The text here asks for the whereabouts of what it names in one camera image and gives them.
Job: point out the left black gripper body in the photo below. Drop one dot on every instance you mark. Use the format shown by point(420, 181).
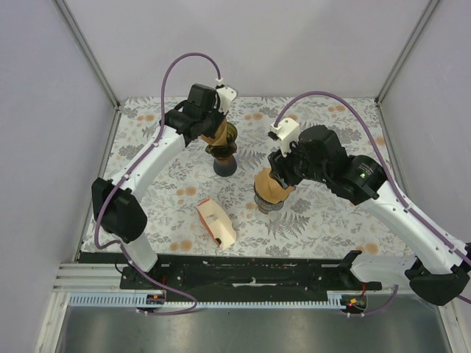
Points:
point(213, 120)

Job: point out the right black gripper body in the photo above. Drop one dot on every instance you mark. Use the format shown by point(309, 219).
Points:
point(293, 168)

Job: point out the brown paper coffee filter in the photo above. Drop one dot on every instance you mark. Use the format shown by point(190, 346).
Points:
point(220, 137)

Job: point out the grey clear dripper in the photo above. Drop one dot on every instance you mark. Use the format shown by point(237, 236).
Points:
point(259, 200)

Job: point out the olive green dripper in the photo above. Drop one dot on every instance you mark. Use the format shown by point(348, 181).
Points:
point(223, 152)

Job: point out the red grey coffee server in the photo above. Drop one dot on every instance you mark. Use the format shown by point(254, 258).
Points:
point(224, 165)

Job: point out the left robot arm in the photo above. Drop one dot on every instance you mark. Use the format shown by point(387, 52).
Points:
point(117, 201)

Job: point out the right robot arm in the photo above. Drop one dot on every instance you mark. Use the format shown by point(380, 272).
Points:
point(439, 269)

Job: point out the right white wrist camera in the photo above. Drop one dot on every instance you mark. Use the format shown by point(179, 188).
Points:
point(286, 132)

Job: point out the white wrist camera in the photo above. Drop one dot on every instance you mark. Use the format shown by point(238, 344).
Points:
point(225, 96)
point(286, 132)

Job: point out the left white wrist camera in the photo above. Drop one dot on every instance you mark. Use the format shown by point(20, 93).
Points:
point(225, 96)

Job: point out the left aluminium frame post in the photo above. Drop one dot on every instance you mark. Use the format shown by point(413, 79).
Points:
point(86, 50)

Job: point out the aluminium frame post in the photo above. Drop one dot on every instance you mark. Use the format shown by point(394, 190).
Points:
point(413, 38)
point(86, 50)

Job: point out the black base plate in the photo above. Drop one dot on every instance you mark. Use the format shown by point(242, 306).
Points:
point(240, 278)

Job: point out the white slotted cable duct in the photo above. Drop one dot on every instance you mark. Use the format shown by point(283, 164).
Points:
point(148, 301)

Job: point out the right aluminium frame post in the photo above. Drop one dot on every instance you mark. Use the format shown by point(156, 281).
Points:
point(413, 38)

